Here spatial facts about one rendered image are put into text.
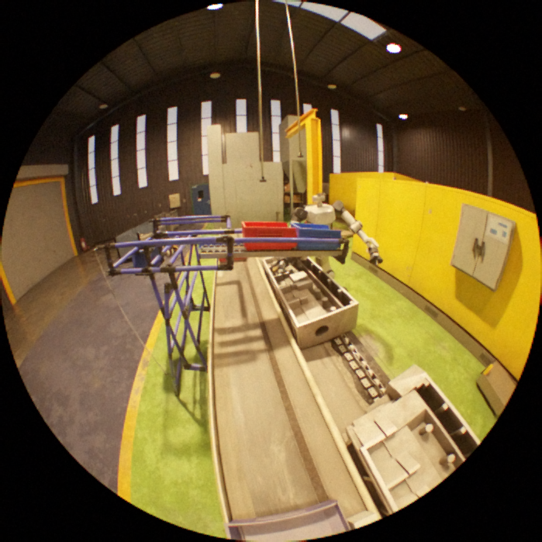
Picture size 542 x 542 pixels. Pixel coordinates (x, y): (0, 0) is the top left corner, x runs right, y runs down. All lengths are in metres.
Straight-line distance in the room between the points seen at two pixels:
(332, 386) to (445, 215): 2.50
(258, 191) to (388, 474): 7.28
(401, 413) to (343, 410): 0.28
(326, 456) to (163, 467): 1.29
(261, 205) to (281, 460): 7.11
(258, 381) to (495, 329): 2.66
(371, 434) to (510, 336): 2.36
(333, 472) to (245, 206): 7.14
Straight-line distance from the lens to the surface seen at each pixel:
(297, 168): 9.17
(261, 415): 0.87
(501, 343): 2.86
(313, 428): 0.86
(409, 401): 0.79
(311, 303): 1.10
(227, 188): 7.12
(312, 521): 0.85
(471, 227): 2.48
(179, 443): 1.76
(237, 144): 8.57
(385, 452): 0.74
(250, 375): 0.97
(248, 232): 0.97
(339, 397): 0.93
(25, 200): 11.40
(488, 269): 2.45
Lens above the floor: 1.57
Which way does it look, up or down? 26 degrees down
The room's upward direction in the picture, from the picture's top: 2 degrees counter-clockwise
